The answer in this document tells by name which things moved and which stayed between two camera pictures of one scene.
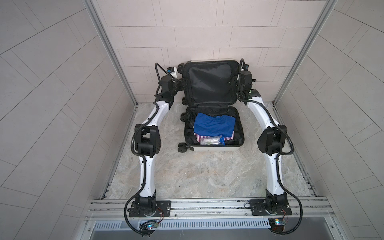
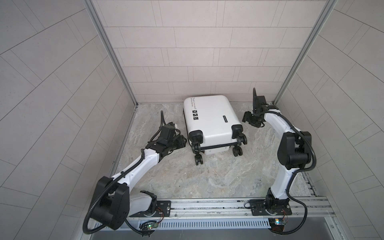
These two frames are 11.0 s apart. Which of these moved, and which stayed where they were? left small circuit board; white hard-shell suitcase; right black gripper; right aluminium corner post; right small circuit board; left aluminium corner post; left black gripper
Moved: right black gripper; white hard-shell suitcase; left black gripper
Stayed: left aluminium corner post; right aluminium corner post; left small circuit board; right small circuit board
